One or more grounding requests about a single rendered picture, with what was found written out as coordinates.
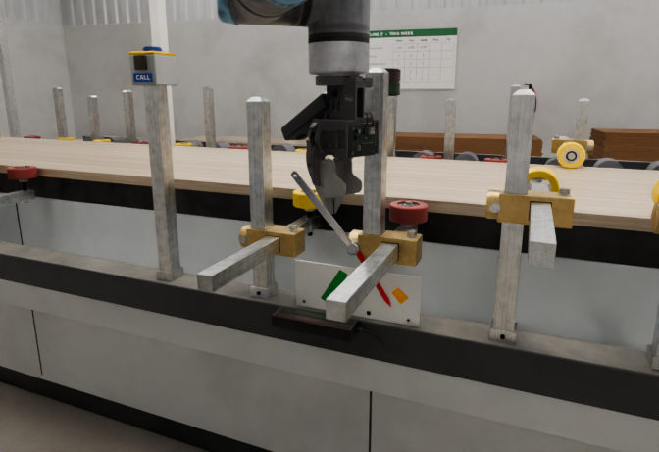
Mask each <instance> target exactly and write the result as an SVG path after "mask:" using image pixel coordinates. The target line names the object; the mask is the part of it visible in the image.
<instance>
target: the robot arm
mask: <svg viewBox="0 0 659 452"><path fill-rule="evenodd" d="M217 10H218V17H219V19H220V21H221V22H223V23H226V24H233V25H281V26H302V27H308V54H309V74H310V75H318V76H316V85H318V86H326V87H327V93H326V94H324V93H322V94H321V95H319V96H318V97H317V98H316V99H315V100H314V101H312V102H311V103H310V104H309V105H308V106H307V107H305V108H304V109H303V110H302V111H301V112H300V113H298V114H297V115H296V116H295V117H294V118H292V119H291V120H290V121H289V122H288V123H287V124H285V125H284V126H283V127H282V128H281V132H282V135H283V138H284V140H305V139H307V138H308V137H309V140H306V143H307V150H306V165H307V169H308V172H309V175H310V178H311V180H312V183H313V184H314V185H315V188H316V191H317V193H318V195H319V197H320V199H321V201H322V203H323V205H324V206H325V208H326V209H327V211H328V212H329V213H330V214H335V213H336V212H337V210H338V208H339V206H340V204H341V201H342V198H343V196H344V195H348V194H354V193H359V192H360V191H361V190H362V187H363V183H362V180H361V179H359V178H358V177H357V176H355V175H354V173H353V162H352V159H353V158H355V157H363V156H370V155H375V154H378V153H379V130H380V120H376V119H373V115H372V114H371V113H368V114H370V115H371V116H370V117H368V114H367V113H365V88H373V79H372V78H363V77H362V76H360V75H366V74H368V73H369V61H370V0H217ZM365 114H366V115H367V117H365ZM327 155H333V157H334V158H333V159H332V158H326V159H325V157H326V156H327Z"/></svg>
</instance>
